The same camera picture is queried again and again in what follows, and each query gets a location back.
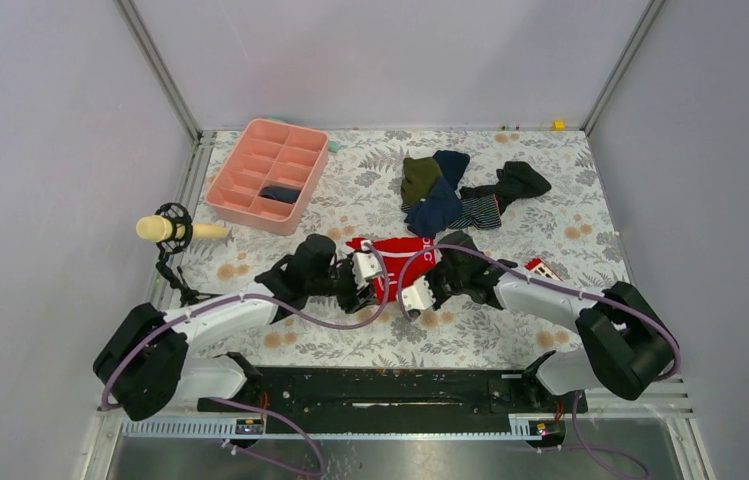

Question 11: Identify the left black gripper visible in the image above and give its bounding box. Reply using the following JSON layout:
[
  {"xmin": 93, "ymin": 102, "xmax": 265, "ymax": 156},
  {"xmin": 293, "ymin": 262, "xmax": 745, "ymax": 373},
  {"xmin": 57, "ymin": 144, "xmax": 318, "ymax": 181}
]
[{"xmin": 308, "ymin": 251, "xmax": 379, "ymax": 313}]

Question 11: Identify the red underwear white trim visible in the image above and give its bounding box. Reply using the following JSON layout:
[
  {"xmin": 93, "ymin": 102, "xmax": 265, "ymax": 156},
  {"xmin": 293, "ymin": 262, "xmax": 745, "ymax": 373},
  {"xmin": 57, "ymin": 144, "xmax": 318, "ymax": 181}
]
[{"xmin": 342, "ymin": 237, "xmax": 438, "ymax": 303}]

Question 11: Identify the pink divided organizer tray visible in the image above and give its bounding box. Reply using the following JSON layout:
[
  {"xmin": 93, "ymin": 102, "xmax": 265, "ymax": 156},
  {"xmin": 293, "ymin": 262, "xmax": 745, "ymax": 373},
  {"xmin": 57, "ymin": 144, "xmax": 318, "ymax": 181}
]
[{"xmin": 205, "ymin": 119, "xmax": 328, "ymax": 235}]

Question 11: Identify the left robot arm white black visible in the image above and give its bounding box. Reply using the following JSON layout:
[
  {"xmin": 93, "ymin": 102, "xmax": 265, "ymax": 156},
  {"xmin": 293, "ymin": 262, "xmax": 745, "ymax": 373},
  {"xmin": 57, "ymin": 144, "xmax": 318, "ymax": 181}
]
[{"xmin": 92, "ymin": 234, "xmax": 388, "ymax": 421}]

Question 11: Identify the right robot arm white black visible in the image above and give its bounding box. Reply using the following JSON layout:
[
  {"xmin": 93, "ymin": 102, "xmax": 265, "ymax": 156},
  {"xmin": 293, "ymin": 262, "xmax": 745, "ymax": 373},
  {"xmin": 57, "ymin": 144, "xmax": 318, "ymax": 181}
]
[{"xmin": 398, "ymin": 231, "xmax": 681, "ymax": 412}]

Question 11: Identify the striped grey underwear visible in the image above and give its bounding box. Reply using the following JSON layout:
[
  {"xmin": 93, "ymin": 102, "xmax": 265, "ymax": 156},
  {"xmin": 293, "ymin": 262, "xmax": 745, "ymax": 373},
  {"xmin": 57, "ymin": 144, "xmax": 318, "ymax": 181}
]
[{"xmin": 448, "ymin": 194, "xmax": 502, "ymax": 230}]

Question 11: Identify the navy blue underwear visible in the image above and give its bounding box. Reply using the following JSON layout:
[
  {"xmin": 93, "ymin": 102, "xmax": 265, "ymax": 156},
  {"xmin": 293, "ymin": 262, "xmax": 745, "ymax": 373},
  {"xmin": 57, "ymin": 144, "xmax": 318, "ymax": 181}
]
[{"xmin": 401, "ymin": 150, "xmax": 470, "ymax": 238}]

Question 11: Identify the dark rolled underwear in tray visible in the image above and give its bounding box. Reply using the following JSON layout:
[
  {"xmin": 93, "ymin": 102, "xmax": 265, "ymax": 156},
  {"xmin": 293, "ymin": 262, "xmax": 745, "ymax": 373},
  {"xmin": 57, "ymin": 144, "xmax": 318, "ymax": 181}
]
[{"xmin": 259, "ymin": 185, "xmax": 301, "ymax": 204}]

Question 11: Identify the olive green underwear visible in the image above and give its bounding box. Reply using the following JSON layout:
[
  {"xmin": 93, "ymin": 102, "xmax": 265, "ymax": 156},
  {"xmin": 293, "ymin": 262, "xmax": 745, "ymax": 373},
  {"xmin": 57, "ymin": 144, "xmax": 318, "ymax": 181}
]
[{"xmin": 400, "ymin": 157, "xmax": 443, "ymax": 207}]

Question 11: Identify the black underwear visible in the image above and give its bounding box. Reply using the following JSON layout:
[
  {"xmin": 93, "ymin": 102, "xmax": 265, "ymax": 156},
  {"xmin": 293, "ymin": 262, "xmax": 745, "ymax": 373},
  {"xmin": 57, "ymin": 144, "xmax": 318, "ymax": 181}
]
[{"xmin": 459, "ymin": 161, "xmax": 552, "ymax": 211}]

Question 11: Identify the floral patterned table mat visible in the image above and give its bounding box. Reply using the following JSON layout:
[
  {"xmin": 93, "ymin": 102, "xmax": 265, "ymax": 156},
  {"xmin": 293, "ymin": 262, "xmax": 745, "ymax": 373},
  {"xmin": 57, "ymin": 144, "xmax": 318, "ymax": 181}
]
[{"xmin": 181, "ymin": 130, "xmax": 628, "ymax": 369}]

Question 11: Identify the red white grid block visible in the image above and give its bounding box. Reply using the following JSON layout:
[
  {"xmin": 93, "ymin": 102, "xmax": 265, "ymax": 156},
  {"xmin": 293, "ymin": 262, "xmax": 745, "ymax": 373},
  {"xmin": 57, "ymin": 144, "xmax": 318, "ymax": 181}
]
[{"xmin": 525, "ymin": 258, "xmax": 562, "ymax": 281}]

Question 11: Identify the microphone with foam cover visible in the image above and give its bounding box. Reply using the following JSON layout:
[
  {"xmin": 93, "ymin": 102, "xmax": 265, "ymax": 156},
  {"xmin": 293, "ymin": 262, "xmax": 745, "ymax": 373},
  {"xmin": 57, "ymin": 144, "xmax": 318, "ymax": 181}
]
[{"xmin": 135, "ymin": 202, "xmax": 229, "ymax": 306}]

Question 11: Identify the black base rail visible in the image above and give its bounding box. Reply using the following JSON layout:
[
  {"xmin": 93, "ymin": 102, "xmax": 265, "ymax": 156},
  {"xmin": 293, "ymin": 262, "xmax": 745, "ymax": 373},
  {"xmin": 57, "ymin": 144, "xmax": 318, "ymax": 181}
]
[{"xmin": 231, "ymin": 367, "xmax": 588, "ymax": 435}]

